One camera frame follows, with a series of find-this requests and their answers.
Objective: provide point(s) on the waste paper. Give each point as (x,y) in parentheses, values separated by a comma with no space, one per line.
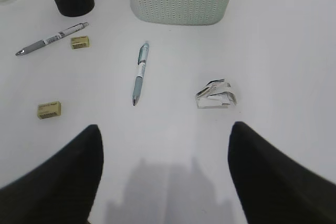
(216,94)

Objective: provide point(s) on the yellow eraser front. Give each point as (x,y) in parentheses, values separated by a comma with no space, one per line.
(49,110)

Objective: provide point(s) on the grey white pen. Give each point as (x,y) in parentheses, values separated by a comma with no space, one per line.
(58,36)

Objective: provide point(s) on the yellow eraser near holder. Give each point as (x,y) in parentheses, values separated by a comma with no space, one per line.
(80,42)

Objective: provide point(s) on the blue white pen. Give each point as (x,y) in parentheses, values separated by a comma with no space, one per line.
(142,59)

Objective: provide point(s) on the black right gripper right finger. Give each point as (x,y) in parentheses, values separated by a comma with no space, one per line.
(272,187)

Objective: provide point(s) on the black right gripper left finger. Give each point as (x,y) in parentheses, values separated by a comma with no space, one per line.
(60,190)

